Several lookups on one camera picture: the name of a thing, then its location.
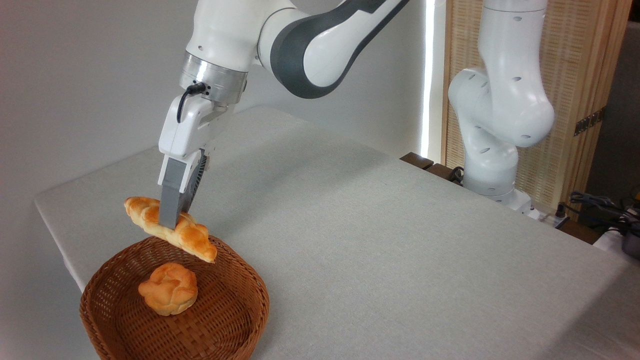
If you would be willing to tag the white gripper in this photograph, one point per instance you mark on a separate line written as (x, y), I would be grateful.
(187, 132)

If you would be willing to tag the dark grey device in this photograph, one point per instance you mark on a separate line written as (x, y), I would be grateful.
(632, 242)

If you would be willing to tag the grey tablecloth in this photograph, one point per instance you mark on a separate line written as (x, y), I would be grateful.
(425, 275)

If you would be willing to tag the long braided bread loaf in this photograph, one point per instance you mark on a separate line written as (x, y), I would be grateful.
(192, 237)

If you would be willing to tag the metal screen hinge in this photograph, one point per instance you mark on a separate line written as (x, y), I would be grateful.
(590, 121)

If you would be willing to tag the brown wicker basket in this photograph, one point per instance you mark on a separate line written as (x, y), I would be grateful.
(220, 320)

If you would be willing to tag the dark brown wooden block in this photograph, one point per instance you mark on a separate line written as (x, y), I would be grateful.
(416, 160)
(442, 172)

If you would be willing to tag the bamboo folding screen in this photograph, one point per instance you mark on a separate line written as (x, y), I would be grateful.
(580, 55)

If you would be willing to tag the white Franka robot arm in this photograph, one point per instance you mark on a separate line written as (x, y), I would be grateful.
(320, 50)

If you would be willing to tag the white power strip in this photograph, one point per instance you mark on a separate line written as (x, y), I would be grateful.
(552, 218)

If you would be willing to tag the round knotted bread roll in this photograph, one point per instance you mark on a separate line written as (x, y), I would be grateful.
(169, 290)

